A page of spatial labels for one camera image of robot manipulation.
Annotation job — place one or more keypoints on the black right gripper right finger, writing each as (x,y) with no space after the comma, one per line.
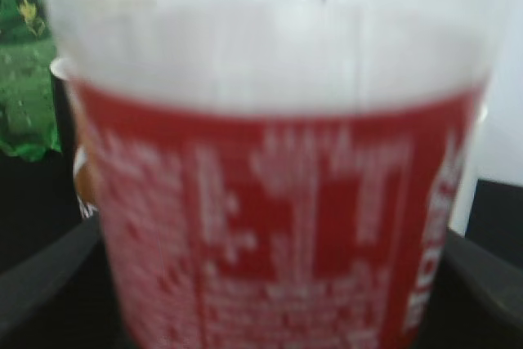
(476,301)

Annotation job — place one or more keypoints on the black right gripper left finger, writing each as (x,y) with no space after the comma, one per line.
(63,297)

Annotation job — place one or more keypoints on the green sprite bottle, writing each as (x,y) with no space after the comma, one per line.
(28,122)

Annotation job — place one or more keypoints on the cola bottle red label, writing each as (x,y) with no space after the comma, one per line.
(276,173)

